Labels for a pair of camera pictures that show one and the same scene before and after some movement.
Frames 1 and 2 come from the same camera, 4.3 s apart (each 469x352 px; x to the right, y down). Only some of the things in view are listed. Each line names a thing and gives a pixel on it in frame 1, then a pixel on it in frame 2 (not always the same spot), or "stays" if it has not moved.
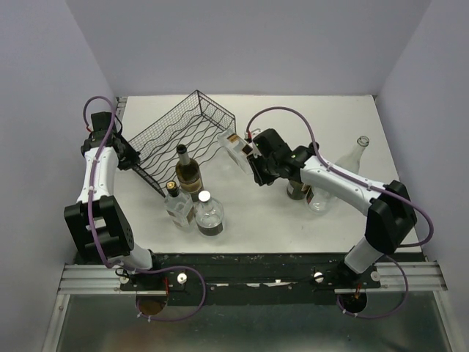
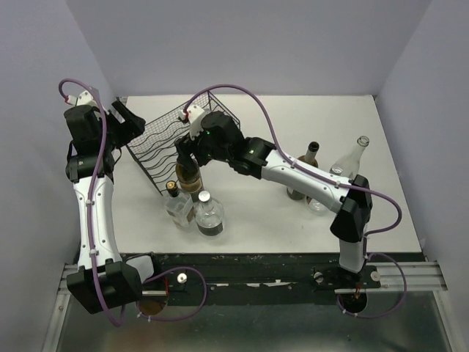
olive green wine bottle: (188, 173) stays
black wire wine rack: (197, 122) stays
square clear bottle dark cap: (179, 205) stays
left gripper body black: (129, 157) to (119, 134)
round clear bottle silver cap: (209, 215) stays
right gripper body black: (263, 169) to (200, 147)
